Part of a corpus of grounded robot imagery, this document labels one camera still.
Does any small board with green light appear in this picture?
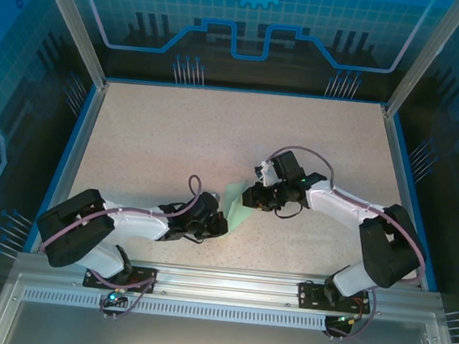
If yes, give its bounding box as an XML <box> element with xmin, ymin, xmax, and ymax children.
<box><xmin>321</xmin><ymin>312</ymin><xmax>364</xmax><ymax>344</ymax></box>
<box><xmin>96</xmin><ymin>287</ymin><xmax>130</xmax><ymax>322</ymax></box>

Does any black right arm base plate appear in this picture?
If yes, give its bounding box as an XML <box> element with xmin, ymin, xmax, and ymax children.
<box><xmin>296</xmin><ymin>280</ymin><xmax>374</xmax><ymax>316</ymax></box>

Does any slotted grey cable duct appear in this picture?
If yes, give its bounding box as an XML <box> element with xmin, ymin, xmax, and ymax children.
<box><xmin>21</xmin><ymin>287</ymin><xmax>329</xmax><ymax>332</ymax></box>

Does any aluminium mounting rail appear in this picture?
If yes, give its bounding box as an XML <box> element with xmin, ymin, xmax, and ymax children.
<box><xmin>12</xmin><ymin>248</ymin><xmax>445</xmax><ymax>325</ymax></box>

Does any light green paper sheet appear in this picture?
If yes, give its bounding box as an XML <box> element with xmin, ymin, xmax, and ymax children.
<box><xmin>219</xmin><ymin>177</ymin><xmax>261</xmax><ymax>236</ymax></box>

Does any aluminium side rail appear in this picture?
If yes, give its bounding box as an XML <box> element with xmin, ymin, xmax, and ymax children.
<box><xmin>28</xmin><ymin>76</ymin><xmax>112</xmax><ymax>260</ymax></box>
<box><xmin>364</xmin><ymin>104</ymin><xmax>442</xmax><ymax>290</ymax></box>

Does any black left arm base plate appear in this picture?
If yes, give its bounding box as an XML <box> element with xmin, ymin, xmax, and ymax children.
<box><xmin>82</xmin><ymin>261</ymin><xmax>159</xmax><ymax>295</ymax></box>

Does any aluminium frame post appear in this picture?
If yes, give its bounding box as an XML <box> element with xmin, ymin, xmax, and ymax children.
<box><xmin>382</xmin><ymin>0</ymin><xmax>459</xmax><ymax>124</ymax></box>
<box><xmin>23</xmin><ymin>0</ymin><xmax>119</xmax><ymax>91</ymax></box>

